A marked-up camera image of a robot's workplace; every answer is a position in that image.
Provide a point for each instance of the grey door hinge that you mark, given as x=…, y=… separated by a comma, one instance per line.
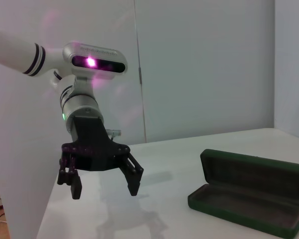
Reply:
x=140, y=74

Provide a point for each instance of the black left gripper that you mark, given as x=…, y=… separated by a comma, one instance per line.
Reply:
x=89, y=139

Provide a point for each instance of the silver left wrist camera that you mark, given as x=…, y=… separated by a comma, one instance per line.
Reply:
x=97, y=62

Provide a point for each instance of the green glasses case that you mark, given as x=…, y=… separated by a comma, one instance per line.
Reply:
x=239, y=199

